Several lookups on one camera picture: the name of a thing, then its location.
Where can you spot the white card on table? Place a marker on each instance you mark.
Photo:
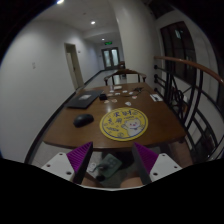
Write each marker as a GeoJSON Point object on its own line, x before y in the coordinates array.
{"type": "Point", "coordinates": [117, 87]}

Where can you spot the white door in hallway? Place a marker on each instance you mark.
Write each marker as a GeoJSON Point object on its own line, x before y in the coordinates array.
{"type": "Point", "coordinates": [73, 64]}

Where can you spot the glass double exit door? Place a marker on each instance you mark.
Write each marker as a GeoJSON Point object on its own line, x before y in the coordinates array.
{"type": "Point", "coordinates": [111, 58]}

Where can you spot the wooden stair handrail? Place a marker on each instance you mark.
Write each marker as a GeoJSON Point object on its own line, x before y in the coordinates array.
{"type": "Point", "coordinates": [193, 64]}

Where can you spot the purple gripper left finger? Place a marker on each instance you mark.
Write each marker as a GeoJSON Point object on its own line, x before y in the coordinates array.
{"type": "Point", "coordinates": [71, 166]}

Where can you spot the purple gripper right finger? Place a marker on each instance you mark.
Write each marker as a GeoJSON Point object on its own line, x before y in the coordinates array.
{"type": "Point", "coordinates": [152, 166]}

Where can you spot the dark framed window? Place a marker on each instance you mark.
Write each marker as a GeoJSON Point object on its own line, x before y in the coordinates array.
{"type": "Point", "coordinates": [178, 43]}

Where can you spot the black computer mouse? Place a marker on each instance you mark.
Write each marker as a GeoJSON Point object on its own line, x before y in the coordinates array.
{"type": "Point", "coordinates": [83, 120]}

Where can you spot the wooden chair behind table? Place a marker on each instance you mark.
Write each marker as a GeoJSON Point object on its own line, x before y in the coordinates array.
{"type": "Point", "coordinates": [125, 73]}

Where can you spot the white booklet on table edge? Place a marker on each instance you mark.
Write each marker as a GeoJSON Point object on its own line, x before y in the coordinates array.
{"type": "Point", "coordinates": [156, 98]}

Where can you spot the dark grey closed laptop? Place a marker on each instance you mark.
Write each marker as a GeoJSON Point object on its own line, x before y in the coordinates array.
{"type": "Point", "coordinates": [84, 100]}

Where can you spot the green bag under table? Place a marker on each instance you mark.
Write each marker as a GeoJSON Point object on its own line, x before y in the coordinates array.
{"type": "Point", "coordinates": [108, 166]}

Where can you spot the small black box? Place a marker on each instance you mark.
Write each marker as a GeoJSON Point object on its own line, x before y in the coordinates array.
{"type": "Point", "coordinates": [103, 97]}

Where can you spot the round yellow cat mouse pad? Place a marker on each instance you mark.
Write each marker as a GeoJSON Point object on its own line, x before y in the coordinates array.
{"type": "Point", "coordinates": [124, 124]}

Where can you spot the green exit sign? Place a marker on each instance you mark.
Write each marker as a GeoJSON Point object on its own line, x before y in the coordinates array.
{"type": "Point", "coordinates": [108, 43]}

